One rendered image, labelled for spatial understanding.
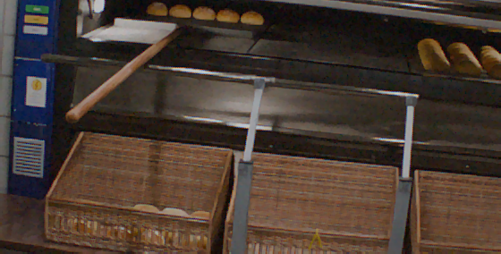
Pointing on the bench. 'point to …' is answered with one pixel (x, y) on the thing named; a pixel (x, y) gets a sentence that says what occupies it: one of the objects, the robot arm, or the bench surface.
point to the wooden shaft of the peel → (120, 77)
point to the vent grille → (28, 156)
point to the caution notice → (36, 91)
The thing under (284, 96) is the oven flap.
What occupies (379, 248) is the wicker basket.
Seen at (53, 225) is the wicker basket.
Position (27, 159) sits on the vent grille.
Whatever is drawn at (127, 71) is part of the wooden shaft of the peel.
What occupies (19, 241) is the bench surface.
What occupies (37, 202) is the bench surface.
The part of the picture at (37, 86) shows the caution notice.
